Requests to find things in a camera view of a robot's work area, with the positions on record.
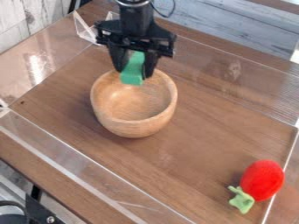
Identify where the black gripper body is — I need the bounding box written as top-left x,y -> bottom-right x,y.
95,20 -> 176,58

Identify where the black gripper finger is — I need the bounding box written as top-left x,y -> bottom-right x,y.
144,52 -> 159,79
108,45 -> 128,72

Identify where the green rectangular block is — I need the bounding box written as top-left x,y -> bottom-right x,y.
120,52 -> 146,86

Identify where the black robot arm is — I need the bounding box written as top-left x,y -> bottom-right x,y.
95,0 -> 176,84

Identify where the brown wooden bowl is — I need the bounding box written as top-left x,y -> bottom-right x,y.
90,70 -> 179,138

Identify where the red toy strawberry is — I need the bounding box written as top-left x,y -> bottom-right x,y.
228,159 -> 286,214

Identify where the black clamp with bolt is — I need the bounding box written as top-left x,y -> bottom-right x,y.
26,185 -> 66,224

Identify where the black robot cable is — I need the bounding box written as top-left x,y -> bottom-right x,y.
150,0 -> 178,19

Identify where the clear acrylic tray wall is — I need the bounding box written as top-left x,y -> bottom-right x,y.
0,108 -> 195,224

